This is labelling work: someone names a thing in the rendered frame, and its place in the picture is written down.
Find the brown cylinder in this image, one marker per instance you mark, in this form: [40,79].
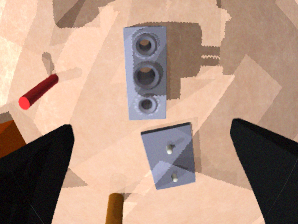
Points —
[115,209]

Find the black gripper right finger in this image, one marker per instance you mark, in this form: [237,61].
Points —
[271,166]

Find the red peg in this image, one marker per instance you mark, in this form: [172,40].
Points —
[35,93]

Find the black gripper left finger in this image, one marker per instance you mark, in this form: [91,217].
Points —
[31,178]

